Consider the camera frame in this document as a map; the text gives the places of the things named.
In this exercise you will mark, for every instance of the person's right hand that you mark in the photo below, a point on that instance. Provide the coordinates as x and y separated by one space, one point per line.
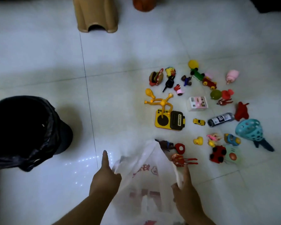
187 199

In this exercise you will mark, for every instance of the person's left hand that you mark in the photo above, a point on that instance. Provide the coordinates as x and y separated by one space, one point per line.
105 185

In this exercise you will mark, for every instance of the white plastic bag red print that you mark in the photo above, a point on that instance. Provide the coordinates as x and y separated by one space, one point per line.
149 185

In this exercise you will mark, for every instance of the red claw hand toy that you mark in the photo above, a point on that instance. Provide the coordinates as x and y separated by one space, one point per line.
179 159

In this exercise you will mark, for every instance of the red black ladybug toy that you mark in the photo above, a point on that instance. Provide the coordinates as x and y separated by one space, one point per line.
217 154

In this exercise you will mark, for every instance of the dark brown animal toy figure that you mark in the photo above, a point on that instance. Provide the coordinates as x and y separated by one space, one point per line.
165 144

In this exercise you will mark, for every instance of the yellow rubber duck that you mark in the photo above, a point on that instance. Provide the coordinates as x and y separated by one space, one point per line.
198 141

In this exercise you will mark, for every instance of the pink doll toy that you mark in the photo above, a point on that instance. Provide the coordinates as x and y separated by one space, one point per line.
213 137

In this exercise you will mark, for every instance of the pale green button toy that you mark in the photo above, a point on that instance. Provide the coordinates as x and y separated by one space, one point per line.
234 151

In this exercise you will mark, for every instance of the blue yellow car toy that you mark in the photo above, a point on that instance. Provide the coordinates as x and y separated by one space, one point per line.
231 139

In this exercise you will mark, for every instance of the small yellow car toy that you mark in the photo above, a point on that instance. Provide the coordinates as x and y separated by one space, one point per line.
199 122

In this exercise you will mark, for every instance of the yellow black radio toy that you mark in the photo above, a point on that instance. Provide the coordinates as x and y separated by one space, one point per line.
175 120

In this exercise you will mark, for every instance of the teal perforated catch cup toy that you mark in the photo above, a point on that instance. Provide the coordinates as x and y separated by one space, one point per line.
249 130

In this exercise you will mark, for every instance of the pink vending machine toy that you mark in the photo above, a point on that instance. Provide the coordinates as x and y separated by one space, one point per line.
199 103

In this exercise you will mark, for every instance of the red lobster toy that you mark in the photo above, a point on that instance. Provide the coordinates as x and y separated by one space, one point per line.
241 112

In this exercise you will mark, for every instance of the dark red limbed toy figure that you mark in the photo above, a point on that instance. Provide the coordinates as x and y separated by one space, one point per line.
223 102

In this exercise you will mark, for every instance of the green spiky ball toy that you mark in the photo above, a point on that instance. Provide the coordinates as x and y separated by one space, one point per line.
216 94

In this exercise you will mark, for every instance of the green block cart toy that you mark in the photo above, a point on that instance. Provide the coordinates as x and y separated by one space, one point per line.
197 74

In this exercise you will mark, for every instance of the yellow duck face toy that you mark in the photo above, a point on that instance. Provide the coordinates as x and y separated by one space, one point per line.
170 72

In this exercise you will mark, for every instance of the pink cupcake toy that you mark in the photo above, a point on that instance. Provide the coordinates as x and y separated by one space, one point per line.
233 75

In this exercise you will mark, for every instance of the yellow round disc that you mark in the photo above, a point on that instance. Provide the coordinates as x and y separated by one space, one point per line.
193 64

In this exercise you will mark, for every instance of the person's left forearm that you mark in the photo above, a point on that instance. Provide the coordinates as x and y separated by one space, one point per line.
89 213

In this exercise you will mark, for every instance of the black roll white label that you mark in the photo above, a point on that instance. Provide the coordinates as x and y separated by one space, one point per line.
221 119

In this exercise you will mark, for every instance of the black waste bin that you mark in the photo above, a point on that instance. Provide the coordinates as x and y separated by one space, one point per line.
25 124

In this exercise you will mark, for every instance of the tan plastic stool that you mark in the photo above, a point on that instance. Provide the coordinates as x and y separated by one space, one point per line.
96 11

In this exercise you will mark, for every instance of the orange floral waste bin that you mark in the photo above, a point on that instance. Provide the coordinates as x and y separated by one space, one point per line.
144 4

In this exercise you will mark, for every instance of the black framed white partition door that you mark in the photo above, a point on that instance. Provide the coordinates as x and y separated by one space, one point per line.
271 4

